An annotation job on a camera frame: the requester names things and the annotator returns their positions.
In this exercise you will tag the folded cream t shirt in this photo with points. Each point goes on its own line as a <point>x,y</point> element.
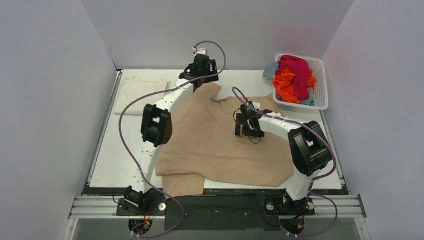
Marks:
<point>134,88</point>

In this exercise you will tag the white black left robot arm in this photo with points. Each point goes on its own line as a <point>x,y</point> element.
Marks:
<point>156,126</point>

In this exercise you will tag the orange cloth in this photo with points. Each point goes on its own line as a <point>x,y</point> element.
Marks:
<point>284,86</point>

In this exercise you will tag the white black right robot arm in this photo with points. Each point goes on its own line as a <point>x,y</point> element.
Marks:
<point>309,147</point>

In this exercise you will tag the tan beige t shirt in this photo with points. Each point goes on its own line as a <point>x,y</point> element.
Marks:
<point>204,146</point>

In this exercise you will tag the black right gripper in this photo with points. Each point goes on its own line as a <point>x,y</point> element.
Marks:
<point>243,126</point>

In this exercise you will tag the aluminium rail frame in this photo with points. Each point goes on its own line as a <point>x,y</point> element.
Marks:
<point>105,207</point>

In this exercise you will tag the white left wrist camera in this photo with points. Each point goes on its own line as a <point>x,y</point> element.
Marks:
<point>200,51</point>

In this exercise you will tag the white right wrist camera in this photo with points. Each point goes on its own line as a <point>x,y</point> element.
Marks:
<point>256,105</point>

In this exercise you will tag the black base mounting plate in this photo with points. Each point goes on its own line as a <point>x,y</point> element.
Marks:
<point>277,211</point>

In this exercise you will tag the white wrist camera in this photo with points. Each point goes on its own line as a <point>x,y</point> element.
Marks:
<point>200,51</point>
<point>256,105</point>

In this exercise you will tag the magenta red cloth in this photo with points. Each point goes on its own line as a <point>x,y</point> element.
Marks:
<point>301,70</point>

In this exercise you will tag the white perforated plastic basket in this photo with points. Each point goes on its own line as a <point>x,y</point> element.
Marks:
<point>321,99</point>

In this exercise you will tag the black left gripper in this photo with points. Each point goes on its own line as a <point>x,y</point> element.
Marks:
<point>205,77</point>

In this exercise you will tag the teal blue cloth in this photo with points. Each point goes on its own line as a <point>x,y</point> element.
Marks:
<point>270,70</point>

